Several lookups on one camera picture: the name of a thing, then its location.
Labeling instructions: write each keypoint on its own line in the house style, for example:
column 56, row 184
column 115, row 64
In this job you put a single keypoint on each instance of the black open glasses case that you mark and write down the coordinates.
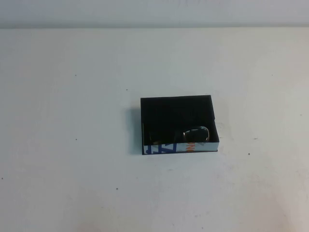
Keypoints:
column 169, row 113

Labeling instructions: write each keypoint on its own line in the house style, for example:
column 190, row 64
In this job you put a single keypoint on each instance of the black framed glasses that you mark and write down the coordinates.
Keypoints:
column 196, row 134

